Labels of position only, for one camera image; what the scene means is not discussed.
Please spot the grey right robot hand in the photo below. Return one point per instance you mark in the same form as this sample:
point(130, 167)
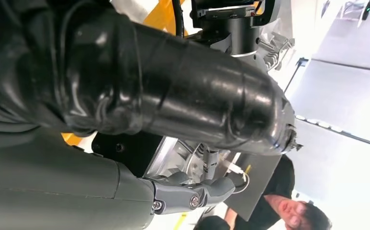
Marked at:
point(77, 196)

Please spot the person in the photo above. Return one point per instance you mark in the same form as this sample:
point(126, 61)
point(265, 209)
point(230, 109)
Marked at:
point(283, 181)

